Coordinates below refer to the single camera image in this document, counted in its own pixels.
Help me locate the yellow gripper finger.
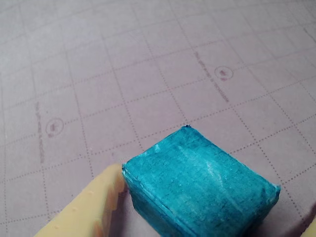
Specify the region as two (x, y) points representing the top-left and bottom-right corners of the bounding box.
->
(32, 164), (125, 237)
(300, 217), (316, 237)

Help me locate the blue block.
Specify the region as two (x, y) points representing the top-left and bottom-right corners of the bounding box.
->
(122, 125), (281, 237)

